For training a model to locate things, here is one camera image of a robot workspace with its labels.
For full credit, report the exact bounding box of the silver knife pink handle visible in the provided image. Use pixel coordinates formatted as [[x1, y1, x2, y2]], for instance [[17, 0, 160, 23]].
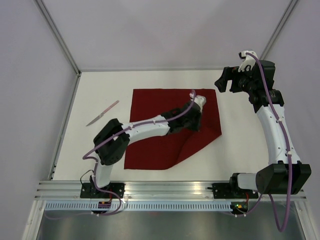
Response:
[[86, 100, 120, 127]]

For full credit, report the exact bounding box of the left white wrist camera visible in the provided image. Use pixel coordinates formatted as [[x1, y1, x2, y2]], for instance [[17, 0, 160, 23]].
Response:
[[189, 90, 207, 112]]

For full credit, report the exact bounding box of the aluminium mounting rail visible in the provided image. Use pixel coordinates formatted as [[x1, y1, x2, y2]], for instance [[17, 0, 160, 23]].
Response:
[[34, 180, 308, 201]]

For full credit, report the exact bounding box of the dark red cloth napkin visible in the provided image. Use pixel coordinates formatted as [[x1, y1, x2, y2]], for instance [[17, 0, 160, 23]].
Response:
[[124, 88, 222, 170]]

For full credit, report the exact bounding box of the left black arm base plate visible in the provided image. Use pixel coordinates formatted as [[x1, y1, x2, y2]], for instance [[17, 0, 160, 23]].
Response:
[[79, 182, 125, 200]]

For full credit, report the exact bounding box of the left aluminium frame post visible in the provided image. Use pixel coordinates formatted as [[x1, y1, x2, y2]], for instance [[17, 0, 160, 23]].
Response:
[[34, 0, 81, 76]]

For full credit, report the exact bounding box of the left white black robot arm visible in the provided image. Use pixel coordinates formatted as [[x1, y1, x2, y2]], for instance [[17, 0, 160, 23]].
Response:
[[83, 95, 207, 198]]

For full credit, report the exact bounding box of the right aluminium frame post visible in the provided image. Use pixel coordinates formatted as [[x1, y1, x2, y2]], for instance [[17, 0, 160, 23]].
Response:
[[260, 0, 300, 60]]

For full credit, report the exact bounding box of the aluminium frame post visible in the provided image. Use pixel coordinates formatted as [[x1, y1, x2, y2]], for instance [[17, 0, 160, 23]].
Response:
[[34, 0, 81, 76], [260, 0, 300, 60]]

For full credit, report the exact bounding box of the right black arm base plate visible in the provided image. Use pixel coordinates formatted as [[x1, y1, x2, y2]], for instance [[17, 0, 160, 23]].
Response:
[[206, 182, 259, 200]]

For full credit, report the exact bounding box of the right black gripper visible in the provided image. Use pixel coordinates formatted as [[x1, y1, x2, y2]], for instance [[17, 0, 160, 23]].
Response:
[[215, 64, 258, 94]]

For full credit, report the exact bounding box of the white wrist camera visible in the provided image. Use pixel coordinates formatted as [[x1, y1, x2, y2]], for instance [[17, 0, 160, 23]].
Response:
[[189, 90, 207, 112], [238, 50, 258, 73]]

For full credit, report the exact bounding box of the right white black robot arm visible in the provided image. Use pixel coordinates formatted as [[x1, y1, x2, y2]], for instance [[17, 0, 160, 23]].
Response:
[[214, 60, 312, 198]]

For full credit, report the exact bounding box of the white slotted cable duct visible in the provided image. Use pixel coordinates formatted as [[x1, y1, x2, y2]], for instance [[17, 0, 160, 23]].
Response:
[[44, 200, 232, 212]]

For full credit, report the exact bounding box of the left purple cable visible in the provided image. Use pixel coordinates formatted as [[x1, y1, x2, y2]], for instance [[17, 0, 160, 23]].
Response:
[[82, 91, 198, 181]]

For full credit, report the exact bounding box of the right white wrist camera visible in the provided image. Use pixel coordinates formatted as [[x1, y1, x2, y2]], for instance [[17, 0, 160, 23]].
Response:
[[238, 50, 258, 73]]

